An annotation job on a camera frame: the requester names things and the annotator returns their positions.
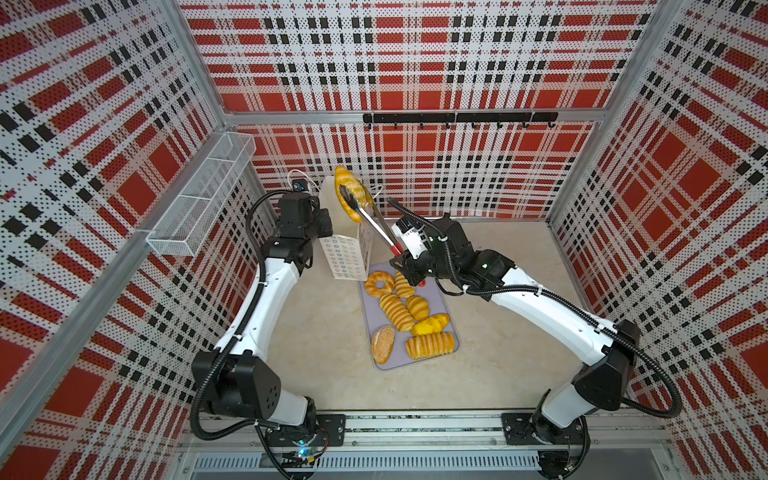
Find white flowered paper bag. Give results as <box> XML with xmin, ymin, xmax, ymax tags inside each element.
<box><xmin>287</xmin><ymin>169</ymin><xmax>373</xmax><ymax>281</ymax></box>

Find short round ribbed bread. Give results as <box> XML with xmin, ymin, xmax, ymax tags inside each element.
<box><xmin>405</xmin><ymin>295</ymin><xmax>430</xmax><ymax>322</ymax></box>

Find long ribbed fake bread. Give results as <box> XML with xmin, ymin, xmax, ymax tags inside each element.
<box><xmin>334</xmin><ymin>165</ymin><xmax>373</xmax><ymax>224</ymax></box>

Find red-handled steel tongs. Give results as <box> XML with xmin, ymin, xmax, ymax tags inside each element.
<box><xmin>363</xmin><ymin>201</ymin><xmax>403</xmax><ymax>257</ymax></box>

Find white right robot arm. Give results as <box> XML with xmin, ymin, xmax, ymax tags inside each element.
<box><xmin>388</xmin><ymin>199</ymin><xmax>683</xmax><ymax>445</ymax></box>

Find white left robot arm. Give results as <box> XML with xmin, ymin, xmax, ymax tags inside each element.
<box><xmin>190</xmin><ymin>190</ymin><xmax>333</xmax><ymax>444</ymax></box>

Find long spiral fake bread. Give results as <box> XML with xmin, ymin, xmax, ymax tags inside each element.
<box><xmin>379</xmin><ymin>294</ymin><xmax>416</xmax><ymax>332</ymax></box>

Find yellow pear-shaped fake bread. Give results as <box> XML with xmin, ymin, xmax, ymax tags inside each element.
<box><xmin>411</xmin><ymin>313</ymin><xmax>451</xmax><ymax>336</ymax></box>

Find large spiral fake bread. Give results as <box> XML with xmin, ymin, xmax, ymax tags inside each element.
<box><xmin>405</xmin><ymin>332</ymin><xmax>456</xmax><ymax>361</ymax></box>

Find sesame-coated fake bread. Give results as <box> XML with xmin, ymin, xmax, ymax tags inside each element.
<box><xmin>371</xmin><ymin>325</ymin><xmax>396</xmax><ymax>365</ymax></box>

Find lilac plastic tray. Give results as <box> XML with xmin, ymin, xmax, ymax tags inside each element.
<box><xmin>360</xmin><ymin>263</ymin><xmax>460</xmax><ymax>371</ymax></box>

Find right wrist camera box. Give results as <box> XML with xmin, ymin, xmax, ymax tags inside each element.
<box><xmin>392</xmin><ymin>217</ymin><xmax>429</xmax><ymax>260</ymax></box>

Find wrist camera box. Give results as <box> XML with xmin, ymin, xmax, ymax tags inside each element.
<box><xmin>392</xmin><ymin>217</ymin><xmax>429</xmax><ymax>260</ymax></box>
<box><xmin>291</xmin><ymin>180</ymin><xmax>310</xmax><ymax>192</ymax></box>

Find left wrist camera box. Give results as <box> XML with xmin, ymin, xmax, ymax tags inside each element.
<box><xmin>291</xmin><ymin>180</ymin><xmax>310</xmax><ymax>192</ymax></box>

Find ring-shaped fake bread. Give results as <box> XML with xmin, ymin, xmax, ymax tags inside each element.
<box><xmin>364</xmin><ymin>271</ymin><xmax>395</xmax><ymax>298</ymax></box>

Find wire mesh wall basket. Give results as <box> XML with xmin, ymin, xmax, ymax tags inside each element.
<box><xmin>147</xmin><ymin>132</ymin><xmax>255</xmax><ymax>257</ymax></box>

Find black wall hook rail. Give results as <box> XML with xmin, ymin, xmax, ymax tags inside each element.
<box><xmin>362</xmin><ymin>111</ymin><xmax>559</xmax><ymax>126</ymax></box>

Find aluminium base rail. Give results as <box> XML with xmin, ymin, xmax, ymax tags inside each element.
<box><xmin>167</xmin><ymin>409</ymin><xmax>679</xmax><ymax>480</ymax></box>

